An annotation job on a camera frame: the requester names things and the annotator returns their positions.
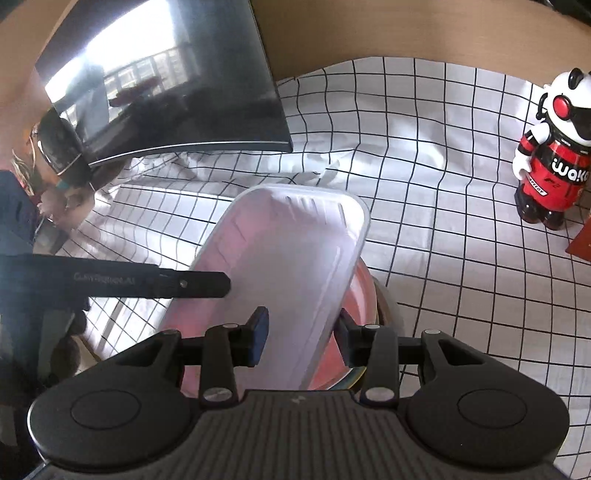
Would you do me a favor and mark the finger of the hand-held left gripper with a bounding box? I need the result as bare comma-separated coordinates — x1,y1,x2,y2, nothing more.
154,270,232,301

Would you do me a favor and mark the red snack bag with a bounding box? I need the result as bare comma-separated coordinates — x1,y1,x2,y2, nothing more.
566,210,591,266

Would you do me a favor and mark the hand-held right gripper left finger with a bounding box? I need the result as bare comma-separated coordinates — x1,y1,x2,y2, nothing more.
111,305,269,409

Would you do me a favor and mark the stainless steel bowl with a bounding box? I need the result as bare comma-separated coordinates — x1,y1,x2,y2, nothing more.
305,263,404,393

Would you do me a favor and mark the panda robot toy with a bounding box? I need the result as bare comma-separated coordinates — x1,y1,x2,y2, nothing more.
513,68,591,232

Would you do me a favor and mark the black curved monitor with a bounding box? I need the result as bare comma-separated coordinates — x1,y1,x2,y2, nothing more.
34,0,294,169

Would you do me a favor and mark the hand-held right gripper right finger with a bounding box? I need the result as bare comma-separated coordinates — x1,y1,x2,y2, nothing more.
337,308,485,405

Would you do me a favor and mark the black white checkered tablecloth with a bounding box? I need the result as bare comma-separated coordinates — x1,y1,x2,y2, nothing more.
60,58,591,480

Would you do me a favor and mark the white and red rectangular tray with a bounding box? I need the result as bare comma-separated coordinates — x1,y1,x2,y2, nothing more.
159,184,371,393

